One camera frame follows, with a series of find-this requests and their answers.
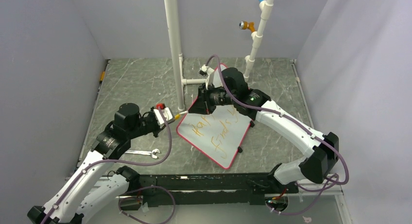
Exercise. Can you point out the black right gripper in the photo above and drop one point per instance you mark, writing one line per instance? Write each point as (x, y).
(202, 105)

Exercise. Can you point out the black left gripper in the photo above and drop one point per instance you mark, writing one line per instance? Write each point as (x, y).
(158, 129)

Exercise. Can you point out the yellow marker pen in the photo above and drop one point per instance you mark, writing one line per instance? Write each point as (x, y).
(179, 115)

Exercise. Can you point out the pink framed whiteboard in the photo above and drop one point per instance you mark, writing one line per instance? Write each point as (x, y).
(217, 135)

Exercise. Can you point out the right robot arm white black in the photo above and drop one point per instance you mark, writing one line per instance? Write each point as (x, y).
(320, 151)

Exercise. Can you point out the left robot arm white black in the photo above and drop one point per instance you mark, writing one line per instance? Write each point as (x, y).
(102, 175)

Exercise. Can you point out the silver open-end wrench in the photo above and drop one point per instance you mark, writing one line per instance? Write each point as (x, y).
(152, 153)

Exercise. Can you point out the orange tab on table edge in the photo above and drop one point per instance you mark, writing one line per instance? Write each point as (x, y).
(101, 77)

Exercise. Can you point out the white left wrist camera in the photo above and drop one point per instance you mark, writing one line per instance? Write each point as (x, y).
(163, 114)

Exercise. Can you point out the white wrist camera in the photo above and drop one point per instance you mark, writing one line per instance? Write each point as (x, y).
(208, 72)
(163, 114)

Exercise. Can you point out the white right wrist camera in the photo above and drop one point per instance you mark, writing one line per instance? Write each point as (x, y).
(208, 72)

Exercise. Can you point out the orange camera on pipe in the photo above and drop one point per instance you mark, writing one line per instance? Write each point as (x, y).
(244, 25)

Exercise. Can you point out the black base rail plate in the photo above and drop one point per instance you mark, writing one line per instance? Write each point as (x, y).
(200, 189)

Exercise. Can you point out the aluminium extrusion rail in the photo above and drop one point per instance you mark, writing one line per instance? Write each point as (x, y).
(322, 188)

